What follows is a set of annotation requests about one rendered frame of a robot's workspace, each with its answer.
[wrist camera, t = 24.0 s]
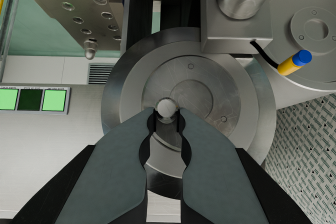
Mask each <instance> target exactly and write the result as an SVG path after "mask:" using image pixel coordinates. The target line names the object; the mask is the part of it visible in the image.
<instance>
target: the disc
mask: <svg viewBox="0 0 336 224"><path fill-rule="evenodd" d="M180 41H196V42H201V28H199V27H174V28H169V29H164V30H161V31H158V32H155V33H153V34H150V35H148V36H146V37H145V38H143V39H141V40H140V41H138V42H137V43H135V44H134V45H133V46H131V47H130V48H129V49H128V50H127V51H126V52H125V53H124V54H123V55H122V56H121V57H120V59H119V60H118V61H117V62H116V64H115V65H114V67H113V68H112V70H111V72H110V74H109V76H108V78H107V81H106V83H105V86H104V90H103V93H102V99H101V109H100V113H101V125H102V130H103V134H104V135H105V134H106V133H108V132H109V131H110V130H112V129H113V128H115V127H116V126H118V125H119V124H121V121H120V112H119V104H120V96H121V91H122V88H123V85H124V82H125V80H126V78H127V76H128V74H129V73H130V71H131V70H132V68H133V67H134V66H135V64H136V63H137V62H138V61H139V60H140V59H141V58H142V57H144V56H145V55H146V54H148V53H149V52H150V51H152V50H154V49H156V48H158V47H160V46H163V45H166V44H169V43H173V42H180ZM229 54H230V55H231V56H232V57H233V58H235V59H236V60H237V61H238V62H239V63H240V64H241V65H242V66H243V68H244V69H245V70H246V72H247V73H248V75H249V76H250V78H251V80H252V82H253V85H254V87H255V90H256V93H257V98H258V104H259V119H258V125H257V130H256V133H255V136H254V138H253V140H252V142H251V144H250V146H249V148H248V149H247V151H246V152H247V153H248V154H249V155H250V156H251V157H252V158H253V159H254V160H255V161H256V162H257V163H258V164H259V165H261V164H262V163H263V161H264V159H265V158H266V156H267V154H268V152H269V150H270V147H271V145H272V142H273V139H274V135H275V130H276V122H277V110H276V101H275V96H274V93H273V89H272V86H271V84H270V81H269V79H268V77H267V75H266V73H265V71H264V70H263V68H262V67H261V65H260V64H259V63H258V61H257V60H256V59H255V58H254V57H253V56H252V54H245V53H229ZM144 168H145V171H146V175H147V190H149V191H151V192H153V193H155V194H157V195H160V196H163V197H166V198H170V199H175V200H181V189H182V178H177V177H173V176H169V175H166V174H164V173H161V172H159V171H157V170H155V169H154V168H152V167H151V166H149V165H148V164H146V163H145V165H144Z"/></svg>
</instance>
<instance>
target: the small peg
mask: <svg viewBox="0 0 336 224"><path fill-rule="evenodd" d="M155 110H156V115H157V117H158V119H159V121H160V122H162V123H163V124H170V123H172V122H173V121H174V120H175V119H176V116H177V113H178V104H177V103H176V101H175V100H174V99H172V98H170V97H164V98H161V99H160V100H159V101H158V102H157V103H156V105H155Z"/></svg>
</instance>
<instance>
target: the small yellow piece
mask: <svg viewBox="0 0 336 224"><path fill-rule="evenodd" d="M250 44H251V45H252V46H253V47H255V49H256V50H257V51H258V52H259V54H260V55H261V56H262V57H263V58H264V60H265V61H266V62H267V63H268V64H270V65H271V66H272V67H274V68H275V69H277V70H278V72H279V73H280V74H281V75H283V76H287V75H289V74H291V73H293V72H294V71H296V70H298V69H300V68H301V67H303V66H304V65H306V64H307V63H309V62H310V61H311V60H312V55H311V53H310V52H309V51H308V50H304V49H303V50H300V51H299V52H297V53H296V54H293V55H292V56H290V57H289V58H288V59H286V60H285V61H283V62H282V63H280V64H277V63H276V62H274V61H273V60H272V59H271V58H270V57H269V56H268V55H267V54H266V53H265V52H264V50H263V49H262V48H261V47H260V45H259V44H258V43H256V42H255V41H251V42H250Z"/></svg>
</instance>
